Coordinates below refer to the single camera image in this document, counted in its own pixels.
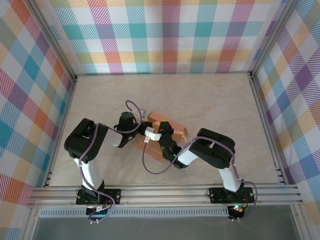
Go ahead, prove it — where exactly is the orange paper box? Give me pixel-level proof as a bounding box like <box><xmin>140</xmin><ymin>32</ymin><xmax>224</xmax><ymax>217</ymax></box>
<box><xmin>133</xmin><ymin>111</ymin><xmax>190</xmax><ymax>163</ymax></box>

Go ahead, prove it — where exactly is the grey metal panel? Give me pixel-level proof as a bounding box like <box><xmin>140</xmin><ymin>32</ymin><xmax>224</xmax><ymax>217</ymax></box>
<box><xmin>22</xmin><ymin>207</ymin><xmax>308</xmax><ymax>240</ymax></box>

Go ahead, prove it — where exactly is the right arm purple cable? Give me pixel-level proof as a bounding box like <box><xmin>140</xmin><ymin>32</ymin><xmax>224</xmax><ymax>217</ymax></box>
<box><xmin>141</xmin><ymin>136</ymin><xmax>259</xmax><ymax>222</ymax></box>

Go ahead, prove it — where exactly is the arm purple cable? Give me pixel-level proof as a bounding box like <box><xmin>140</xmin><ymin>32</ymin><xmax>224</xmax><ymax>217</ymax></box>
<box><xmin>141</xmin><ymin>136</ymin><xmax>259</xmax><ymax>222</ymax></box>
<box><xmin>78</xmin><ymin>99</ymin><xmax>145</xmax><ymax>225</ymax></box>

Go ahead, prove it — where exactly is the aluminium mounting rail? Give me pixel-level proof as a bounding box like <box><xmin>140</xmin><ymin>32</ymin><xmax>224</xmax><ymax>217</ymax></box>
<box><xmin>27</xmin><ymin>183</ymin><xmax>305</xmax><ymax>208</ymax></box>

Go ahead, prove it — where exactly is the aluminium side rail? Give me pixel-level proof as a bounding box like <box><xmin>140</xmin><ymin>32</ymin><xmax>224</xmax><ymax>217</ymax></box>
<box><xmin>248</xmin><ymin>72</ymin><xmax>288</xmax><ymax>185</ymax></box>
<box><xmin>43</xmin><ymin>74</ymin><xmax>79</xmax><ymax>188</ymax></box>

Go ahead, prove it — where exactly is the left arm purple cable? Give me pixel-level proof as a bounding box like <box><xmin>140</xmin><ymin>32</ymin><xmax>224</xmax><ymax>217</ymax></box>
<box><xmin>78</xmin><ymin>99</ymin><xmax>145</xmax><ymax>225</ymax></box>

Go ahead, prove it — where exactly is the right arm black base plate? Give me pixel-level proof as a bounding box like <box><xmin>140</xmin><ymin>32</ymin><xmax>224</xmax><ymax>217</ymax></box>
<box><xmin>208</xmin><ymin>186</ymin><xmax>256</xmax><ymax>204</ymax></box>

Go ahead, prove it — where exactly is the slotted grey cable duct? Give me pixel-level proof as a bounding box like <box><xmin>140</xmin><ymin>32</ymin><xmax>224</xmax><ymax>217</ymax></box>
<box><xmin>38</xmin><ymin>208</ymin><xmax>231</xmax><ymax>218</ymax></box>

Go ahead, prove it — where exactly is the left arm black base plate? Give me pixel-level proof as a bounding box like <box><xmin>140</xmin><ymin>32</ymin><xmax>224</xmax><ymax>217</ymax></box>
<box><xmin>75</xmin><ymin>188</ymin><xmax>122</xmax><ymax>206</ymax></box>

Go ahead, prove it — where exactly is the aluminium frame post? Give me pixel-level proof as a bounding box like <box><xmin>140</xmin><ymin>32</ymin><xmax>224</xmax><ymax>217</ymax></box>
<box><xmin>24</xmin><ymin>0</ymin><xmax>79</xmax><ymax>81</ymax></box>
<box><xmin>248</xmin><ymin>0</ymin><xmax>298</xmax><ymax>79</ymax></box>

